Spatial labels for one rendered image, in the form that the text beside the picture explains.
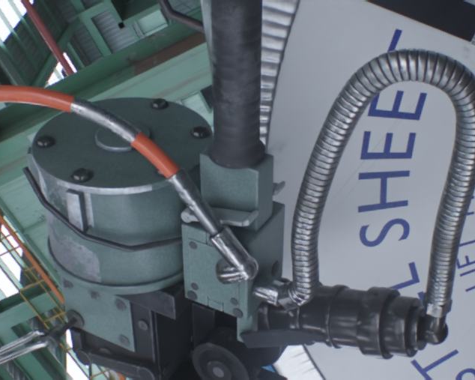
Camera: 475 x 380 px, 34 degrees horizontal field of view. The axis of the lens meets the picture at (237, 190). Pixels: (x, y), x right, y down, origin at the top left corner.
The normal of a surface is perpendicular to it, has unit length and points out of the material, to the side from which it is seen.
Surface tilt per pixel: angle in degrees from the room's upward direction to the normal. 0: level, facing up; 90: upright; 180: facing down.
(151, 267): 102
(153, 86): 90
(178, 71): 90
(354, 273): 90
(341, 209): 90
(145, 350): 58
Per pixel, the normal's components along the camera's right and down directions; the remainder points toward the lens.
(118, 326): -0.49, 0.49
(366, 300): -0.37, -0.67
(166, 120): 0.00, -0.83
